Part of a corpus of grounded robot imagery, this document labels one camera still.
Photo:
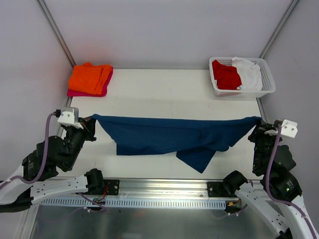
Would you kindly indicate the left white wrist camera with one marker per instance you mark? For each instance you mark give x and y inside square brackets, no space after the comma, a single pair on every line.
[68,116]

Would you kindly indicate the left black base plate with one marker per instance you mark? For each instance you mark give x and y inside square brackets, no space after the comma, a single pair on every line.
[111,187]

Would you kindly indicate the aluminium mounting rail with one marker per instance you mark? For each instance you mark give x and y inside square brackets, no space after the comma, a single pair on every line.
[180,189]

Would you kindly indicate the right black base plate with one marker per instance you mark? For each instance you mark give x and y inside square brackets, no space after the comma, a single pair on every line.
[220,189]

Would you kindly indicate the blue t shirt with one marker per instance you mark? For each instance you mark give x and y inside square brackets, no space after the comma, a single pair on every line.
[195,142]

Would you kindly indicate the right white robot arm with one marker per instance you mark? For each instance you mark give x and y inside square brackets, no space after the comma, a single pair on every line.
[273,162]

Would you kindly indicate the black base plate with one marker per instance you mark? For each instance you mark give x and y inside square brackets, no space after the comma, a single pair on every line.
[111,187]
[220,189]

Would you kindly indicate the pink folded t shirt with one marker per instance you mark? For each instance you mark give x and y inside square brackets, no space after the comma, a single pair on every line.
[107,84]

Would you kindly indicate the red t shirt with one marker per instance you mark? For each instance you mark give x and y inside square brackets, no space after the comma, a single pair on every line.
[226,77]

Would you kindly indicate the white plastic basket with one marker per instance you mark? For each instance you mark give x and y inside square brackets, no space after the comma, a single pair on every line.
[267,79]

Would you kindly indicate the white t shirt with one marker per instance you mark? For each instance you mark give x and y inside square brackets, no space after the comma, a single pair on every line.
[250,74]

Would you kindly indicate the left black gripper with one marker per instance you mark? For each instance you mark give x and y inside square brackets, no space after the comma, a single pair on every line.
[87,127]

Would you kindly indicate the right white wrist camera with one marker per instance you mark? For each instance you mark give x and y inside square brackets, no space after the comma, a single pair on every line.
[288,128]

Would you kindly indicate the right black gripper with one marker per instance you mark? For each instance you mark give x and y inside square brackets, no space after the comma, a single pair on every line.
[260,132]

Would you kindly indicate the orange folded t shirt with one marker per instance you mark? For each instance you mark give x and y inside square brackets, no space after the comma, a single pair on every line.
[86,78]

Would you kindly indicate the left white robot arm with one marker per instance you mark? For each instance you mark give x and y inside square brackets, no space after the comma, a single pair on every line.
[27,185]

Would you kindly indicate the white slotted cable duct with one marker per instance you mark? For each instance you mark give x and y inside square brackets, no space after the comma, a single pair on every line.
[138,203]

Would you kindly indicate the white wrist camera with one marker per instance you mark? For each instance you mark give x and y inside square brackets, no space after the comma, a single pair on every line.
[288,128]
[68,116]

